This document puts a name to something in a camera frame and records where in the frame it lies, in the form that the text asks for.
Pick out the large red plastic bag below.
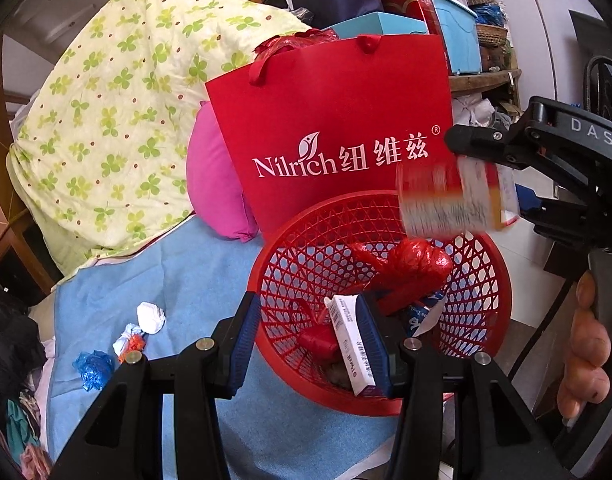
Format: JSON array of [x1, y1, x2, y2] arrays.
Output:
[[350, 237, 454, 313]]

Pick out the wooden shelf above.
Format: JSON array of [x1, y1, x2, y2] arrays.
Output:
[[448, 70, 522, 93]]

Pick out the orange white cardboard box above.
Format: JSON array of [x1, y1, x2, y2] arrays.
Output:
[[396, 157, 521, 238]]

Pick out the red mesh basket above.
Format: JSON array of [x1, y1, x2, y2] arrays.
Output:
[[246, 190, 513, 417]]

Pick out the white wrapped bundle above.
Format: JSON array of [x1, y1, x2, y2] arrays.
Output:
[[453, 92, 527, 128]]

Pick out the black cloth pile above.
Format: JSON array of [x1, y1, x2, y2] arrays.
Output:
[[0, 275, 46, 411]]

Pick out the person's right hand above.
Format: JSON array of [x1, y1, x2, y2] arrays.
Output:
[[556, 270, 612, 421]]

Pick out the white medicine box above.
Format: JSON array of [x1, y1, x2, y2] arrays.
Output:
[[323, 294, 379, 397]]

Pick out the blue blanket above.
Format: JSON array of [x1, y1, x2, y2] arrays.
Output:
[[46, 212, 401, 480]]

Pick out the red paper bag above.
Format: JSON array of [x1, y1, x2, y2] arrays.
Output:
[[206, 35, 454, 233]]

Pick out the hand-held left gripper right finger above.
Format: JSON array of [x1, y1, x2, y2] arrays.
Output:
[[353, 294, 577, 480]]

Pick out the green clover print quilt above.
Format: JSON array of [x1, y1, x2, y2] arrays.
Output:
[[6, 0, 314, 286]]

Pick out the wicker basket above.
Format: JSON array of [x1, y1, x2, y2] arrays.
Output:
[[476, 22, 509, 43]]

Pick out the white orange wrapper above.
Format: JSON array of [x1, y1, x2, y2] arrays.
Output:
[[112, 324, 147, 361]]

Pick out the black round frame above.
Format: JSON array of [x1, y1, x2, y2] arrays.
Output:
[[583, 55, 612, 126]]

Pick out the crinkled red plastic bag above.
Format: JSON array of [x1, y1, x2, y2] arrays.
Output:
[[255, 29, 339, 58]]

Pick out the teal box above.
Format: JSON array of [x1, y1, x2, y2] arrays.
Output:
[[321, 12, 429, 41]]

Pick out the pink pillow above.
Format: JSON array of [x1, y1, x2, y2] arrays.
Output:
[[187, 102, 261, 243]]

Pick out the blue plastic bag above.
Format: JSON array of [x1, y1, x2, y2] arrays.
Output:
[[73, 351, 116, 392]]

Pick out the blue plastic storage box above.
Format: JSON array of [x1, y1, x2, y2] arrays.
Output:
[[428, 0, 483, 75]]

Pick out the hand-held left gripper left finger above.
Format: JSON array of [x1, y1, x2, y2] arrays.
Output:
[[48, 290, 261, 480]]

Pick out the blue white packet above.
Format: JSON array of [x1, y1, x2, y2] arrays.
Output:
[[403, 292, 449, 338]]

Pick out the pink orange striped scarf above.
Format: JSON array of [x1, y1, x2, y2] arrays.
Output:
[[20, 442, 54, 480]]

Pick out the beige cushion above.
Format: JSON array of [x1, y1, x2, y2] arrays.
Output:
[[28, 295, 56, 346]]

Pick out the black cable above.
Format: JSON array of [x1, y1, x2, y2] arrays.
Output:
[[516, 270, 577, 411]]

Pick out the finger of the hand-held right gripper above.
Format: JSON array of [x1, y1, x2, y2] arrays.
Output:
[[445, 123, 542, 169], [517, 194, 595, 252]]

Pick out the teal cloth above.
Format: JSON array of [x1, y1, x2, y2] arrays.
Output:
[[6, 400, 41, 451]]

